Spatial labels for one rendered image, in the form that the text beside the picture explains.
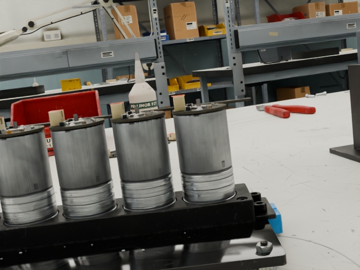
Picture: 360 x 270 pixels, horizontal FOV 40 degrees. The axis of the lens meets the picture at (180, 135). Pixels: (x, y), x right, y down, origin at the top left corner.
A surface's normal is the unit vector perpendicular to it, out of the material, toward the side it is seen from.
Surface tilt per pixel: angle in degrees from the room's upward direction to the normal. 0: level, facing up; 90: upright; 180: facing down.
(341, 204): 0
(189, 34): 89
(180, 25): 89
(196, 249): 0
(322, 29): 90
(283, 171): 0
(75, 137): 90
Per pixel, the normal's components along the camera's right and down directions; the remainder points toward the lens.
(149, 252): -0.12, -0.98
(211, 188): 0.13, 0.13
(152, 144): 0.46, 0.07
